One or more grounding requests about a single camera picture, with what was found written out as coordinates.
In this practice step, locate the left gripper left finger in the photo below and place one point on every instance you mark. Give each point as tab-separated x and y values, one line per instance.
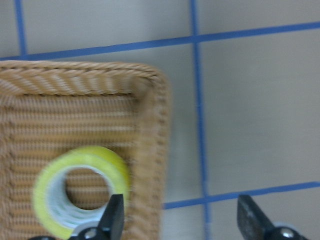
111	224

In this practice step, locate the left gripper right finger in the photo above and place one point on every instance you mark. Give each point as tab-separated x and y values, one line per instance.
252	222

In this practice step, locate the yellow tape roll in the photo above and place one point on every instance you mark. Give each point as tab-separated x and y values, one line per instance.
51	206

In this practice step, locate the brown wicker basket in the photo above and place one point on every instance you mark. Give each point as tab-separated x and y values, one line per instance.
48	108

